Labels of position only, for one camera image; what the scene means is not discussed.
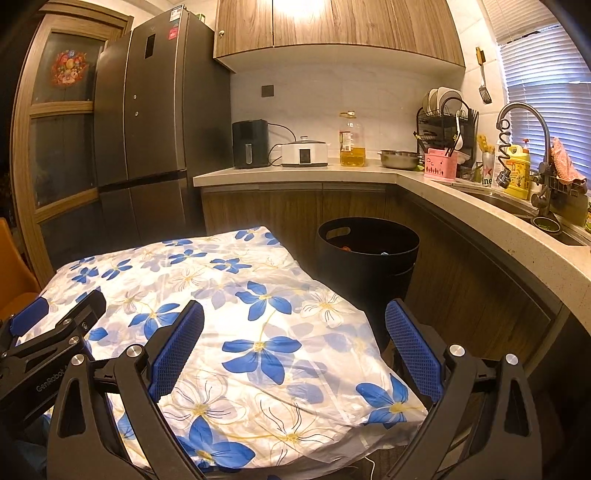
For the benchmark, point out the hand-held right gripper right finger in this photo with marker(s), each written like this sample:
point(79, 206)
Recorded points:
point(413, 346)

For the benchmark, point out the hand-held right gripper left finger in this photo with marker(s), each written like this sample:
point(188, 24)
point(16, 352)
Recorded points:
point(178, 346)

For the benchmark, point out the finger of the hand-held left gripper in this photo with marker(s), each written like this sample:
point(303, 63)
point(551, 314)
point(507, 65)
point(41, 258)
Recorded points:
point(81, 311)
point(27, 316)

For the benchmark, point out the black trash bin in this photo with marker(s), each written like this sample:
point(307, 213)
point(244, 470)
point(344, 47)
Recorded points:
point(369, 277)

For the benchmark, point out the orange chair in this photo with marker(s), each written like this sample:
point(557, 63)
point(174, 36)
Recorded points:
point(16, 272)

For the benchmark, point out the blue floral tablecloth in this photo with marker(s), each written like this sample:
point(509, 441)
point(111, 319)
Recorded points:
point(258, 332)

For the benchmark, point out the steel kitchen sink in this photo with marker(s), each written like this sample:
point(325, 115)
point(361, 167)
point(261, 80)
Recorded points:
point(503, 203)

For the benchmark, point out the wooden glass door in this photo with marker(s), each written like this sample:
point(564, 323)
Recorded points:
point(25, 138)

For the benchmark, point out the dark small bowl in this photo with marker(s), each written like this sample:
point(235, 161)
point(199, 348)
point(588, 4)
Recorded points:
point(547, 225)

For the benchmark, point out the pink utensil basket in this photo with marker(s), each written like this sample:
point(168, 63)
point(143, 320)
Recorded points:
point(440, 166)

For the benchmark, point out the steel mixing bowl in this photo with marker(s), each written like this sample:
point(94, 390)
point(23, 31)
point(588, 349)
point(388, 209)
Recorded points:
point(399, 159)

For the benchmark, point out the silver beer can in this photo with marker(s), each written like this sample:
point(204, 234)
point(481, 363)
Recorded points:
point(488, 170)

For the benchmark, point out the yellow detergent bottle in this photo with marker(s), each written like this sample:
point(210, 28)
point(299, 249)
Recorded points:
point(518, 175)

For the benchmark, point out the cooking oil bottle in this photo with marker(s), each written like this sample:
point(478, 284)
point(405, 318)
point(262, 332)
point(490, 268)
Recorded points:
point(352, 147)

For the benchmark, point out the black dish rack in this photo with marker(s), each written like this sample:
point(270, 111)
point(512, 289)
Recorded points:
point(471, 145)

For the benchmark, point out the grey refrigerator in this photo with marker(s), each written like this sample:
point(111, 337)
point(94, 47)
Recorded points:
point(161, 115)

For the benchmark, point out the white ladle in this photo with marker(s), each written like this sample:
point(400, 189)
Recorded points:
point(458, 138)

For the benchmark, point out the yellow brush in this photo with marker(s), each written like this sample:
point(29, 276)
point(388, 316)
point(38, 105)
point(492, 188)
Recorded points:
point(485, 143)

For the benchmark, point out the black air fryer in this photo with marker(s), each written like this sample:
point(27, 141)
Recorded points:
point(249, 143)

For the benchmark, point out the white rice cooker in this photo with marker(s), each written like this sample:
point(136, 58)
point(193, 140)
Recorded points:
point(304, 154)

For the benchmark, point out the pink dishcloth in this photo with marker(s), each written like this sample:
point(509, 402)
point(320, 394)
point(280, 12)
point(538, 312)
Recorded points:
point(565, 161)

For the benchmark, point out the red floral door decoration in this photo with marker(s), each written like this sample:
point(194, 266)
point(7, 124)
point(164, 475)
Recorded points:
point(69, 68)

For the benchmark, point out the white plate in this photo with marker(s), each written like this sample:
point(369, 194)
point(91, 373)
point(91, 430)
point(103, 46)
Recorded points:
point(450, 96)
point(429, 100)

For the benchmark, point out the steel kitchen faucet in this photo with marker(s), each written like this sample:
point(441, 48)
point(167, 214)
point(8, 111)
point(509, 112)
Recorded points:
point(545, 134)

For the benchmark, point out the hanging slotted spatula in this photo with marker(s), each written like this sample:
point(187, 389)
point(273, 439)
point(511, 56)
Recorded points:
point(485, 94)

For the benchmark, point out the white window blind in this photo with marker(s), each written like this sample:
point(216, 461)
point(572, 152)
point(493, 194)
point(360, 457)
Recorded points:
point(535, 69)

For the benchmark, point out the dark wall socket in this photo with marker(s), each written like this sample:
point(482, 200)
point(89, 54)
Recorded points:
point(267, 91)

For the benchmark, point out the wooden wall cabinets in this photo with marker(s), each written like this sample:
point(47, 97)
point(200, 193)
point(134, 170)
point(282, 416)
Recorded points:
point(337, 27)

